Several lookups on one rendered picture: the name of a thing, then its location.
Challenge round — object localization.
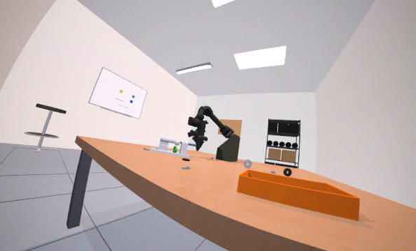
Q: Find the orange open tray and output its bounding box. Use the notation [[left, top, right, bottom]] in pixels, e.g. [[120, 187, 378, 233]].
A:
[[236, 169, 360, 221]]

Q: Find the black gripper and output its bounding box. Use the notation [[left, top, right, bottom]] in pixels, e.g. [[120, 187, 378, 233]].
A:
[[192, 128, 208, 151]]

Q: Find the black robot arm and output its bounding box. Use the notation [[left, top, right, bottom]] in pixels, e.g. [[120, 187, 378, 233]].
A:
[[187, 106, 234, 138]]

